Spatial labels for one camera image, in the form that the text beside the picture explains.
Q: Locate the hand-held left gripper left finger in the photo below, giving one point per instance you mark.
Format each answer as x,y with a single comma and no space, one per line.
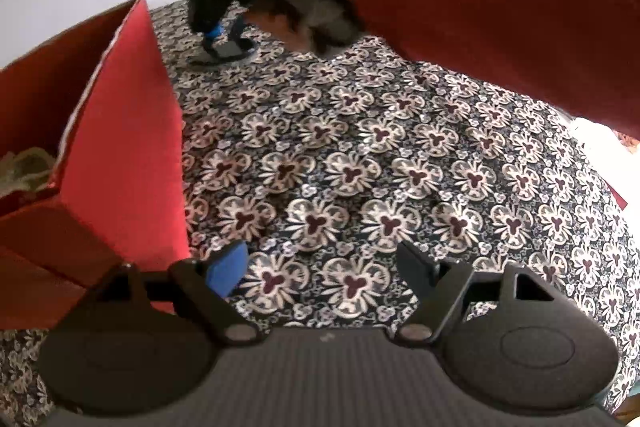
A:
227,269

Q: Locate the floral patterned tablecloth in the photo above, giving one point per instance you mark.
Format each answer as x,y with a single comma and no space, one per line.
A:
380,167

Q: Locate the red cardboard box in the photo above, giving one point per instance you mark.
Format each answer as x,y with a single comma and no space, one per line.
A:
125,147

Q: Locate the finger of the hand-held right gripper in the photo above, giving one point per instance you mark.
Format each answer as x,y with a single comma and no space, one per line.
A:
239,32
214,32

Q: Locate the person's right forearm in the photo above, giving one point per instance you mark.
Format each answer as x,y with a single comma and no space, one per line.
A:
500,17

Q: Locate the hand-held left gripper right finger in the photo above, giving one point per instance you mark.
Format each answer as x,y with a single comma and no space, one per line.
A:
414,268

